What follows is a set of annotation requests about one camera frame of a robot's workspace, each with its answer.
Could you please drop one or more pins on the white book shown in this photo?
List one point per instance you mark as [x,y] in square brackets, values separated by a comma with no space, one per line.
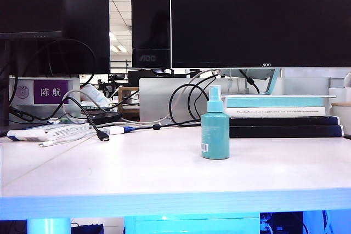
[274,111]

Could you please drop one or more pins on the white tissue pack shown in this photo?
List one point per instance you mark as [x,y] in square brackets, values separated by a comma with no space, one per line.
[93,92]

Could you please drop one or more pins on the black bag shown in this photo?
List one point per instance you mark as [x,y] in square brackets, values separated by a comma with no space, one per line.
[87,228]

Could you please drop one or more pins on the white desk partition panel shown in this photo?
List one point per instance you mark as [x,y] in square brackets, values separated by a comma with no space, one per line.
[24,108]

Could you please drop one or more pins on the white blue paper box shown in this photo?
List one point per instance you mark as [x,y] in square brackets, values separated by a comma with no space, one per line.
[49,131]

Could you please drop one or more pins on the narrow black AOC monitor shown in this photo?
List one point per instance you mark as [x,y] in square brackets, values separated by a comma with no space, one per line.
[150,25]

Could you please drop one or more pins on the black office chair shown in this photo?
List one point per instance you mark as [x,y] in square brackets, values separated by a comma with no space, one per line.
[115,80]

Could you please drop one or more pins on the black monitor back side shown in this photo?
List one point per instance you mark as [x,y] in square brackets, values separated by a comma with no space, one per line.
[87,31]

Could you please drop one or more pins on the teal book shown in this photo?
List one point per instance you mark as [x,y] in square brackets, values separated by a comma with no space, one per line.
[274,103]

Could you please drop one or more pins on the round table leg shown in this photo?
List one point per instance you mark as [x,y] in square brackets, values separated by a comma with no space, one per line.
[48,225]

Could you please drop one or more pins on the black monitor with button row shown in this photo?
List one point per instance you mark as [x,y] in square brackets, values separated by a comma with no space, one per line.
[30,1]

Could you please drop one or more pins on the purple name plate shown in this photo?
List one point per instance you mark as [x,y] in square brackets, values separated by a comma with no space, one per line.
[50,92]

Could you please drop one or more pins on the thin black book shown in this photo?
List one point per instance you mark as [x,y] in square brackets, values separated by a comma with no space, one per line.
[282,120]

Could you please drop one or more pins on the large black AOC monitor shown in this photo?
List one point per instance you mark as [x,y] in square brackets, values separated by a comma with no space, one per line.
[260,17]

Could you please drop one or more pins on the teal spray bottle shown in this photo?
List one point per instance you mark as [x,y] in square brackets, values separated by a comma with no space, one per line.
[215,135]

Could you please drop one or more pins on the silver teal monitor stand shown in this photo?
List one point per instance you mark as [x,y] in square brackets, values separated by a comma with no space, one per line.
[301,86]

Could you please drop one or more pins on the brown wooden box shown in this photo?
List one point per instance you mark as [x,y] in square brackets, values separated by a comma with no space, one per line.
[129,102]

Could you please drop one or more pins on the black flat dock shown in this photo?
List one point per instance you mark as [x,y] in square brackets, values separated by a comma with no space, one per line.
[104,116]

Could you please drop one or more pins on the white cup wooden lid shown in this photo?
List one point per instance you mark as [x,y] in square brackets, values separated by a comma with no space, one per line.
[341,119]

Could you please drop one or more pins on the transparent plastic sprayer lid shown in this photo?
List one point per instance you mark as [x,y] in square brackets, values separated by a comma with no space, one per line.
[214,91]

